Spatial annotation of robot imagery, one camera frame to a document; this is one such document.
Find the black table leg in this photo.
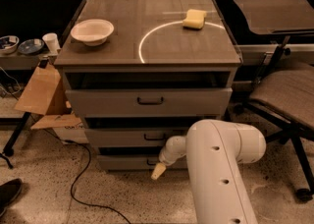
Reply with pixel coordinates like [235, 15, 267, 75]
[1, 112, 30, 156]

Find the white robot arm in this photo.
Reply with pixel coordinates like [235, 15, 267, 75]
[151, 120, 266, 224]

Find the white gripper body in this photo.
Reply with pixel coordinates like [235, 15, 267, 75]
[159, 136, 186, 166]

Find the brown cardboard box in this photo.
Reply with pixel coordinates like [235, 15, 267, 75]
[15, 64, 88, 143]

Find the grey drawer cabinet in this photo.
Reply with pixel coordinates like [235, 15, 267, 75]
[53, 0, 243, 173]

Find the white patterned bowl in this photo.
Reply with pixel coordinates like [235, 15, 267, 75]
[0, 35, 20, 54]

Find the grey drawer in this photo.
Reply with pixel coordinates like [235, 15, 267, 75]
[96, 147, 189, 172]
[66, 72, 232, 117]
[83, 117, 221, 148]

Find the low grey side shelf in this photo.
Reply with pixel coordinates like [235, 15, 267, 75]
[0, 50, 57, 70]

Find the grey middle drawer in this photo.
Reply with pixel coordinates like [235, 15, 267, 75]
[83, 117, 221, 148]

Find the grey top drawer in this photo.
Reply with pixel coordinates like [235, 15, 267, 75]
[66, 72, 232, 117]

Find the black floor cable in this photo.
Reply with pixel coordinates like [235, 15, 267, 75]
[42, 128, 131, 224]

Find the black shoe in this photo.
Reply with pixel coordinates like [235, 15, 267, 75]
[0, 178, 23, 217]

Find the white paper cup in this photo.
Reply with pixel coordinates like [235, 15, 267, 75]
[42, 32, 60, 54]

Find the yellow sponge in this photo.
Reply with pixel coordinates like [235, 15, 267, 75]
[183, 9, 207, 29]

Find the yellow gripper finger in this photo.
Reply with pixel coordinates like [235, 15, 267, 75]
[151, 163, 167, 180]

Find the grey office chair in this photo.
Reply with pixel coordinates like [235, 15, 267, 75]
[223, 0, 314, 202]

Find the grey bottom drawer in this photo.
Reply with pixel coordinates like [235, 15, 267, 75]
[96, 147, 189, 172]

